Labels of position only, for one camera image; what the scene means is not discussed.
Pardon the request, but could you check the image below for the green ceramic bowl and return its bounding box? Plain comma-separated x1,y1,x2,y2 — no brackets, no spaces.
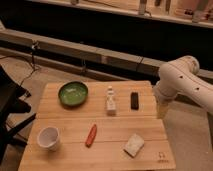
58,81,88,107

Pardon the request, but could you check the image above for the black rectangular block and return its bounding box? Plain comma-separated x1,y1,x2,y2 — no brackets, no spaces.
131,92,139,110

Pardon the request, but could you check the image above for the white sponge block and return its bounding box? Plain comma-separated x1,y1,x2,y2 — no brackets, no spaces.
124,134,145,157

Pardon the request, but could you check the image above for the orange carrot toy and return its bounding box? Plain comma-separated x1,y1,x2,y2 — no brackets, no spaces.
85,124,97,148

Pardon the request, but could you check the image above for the white paper cup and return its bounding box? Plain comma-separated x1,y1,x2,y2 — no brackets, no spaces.
37,127,60,151

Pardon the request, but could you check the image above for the white figurine bottle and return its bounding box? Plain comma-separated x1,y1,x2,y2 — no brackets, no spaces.
106,86,116,116

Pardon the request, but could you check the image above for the black floor cable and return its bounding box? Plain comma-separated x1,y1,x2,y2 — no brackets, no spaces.
0,41,42,88

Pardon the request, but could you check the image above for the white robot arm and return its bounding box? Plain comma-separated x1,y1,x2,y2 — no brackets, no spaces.
153,55,213,150

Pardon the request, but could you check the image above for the black chair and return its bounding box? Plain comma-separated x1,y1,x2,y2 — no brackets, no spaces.
0,65,36,164

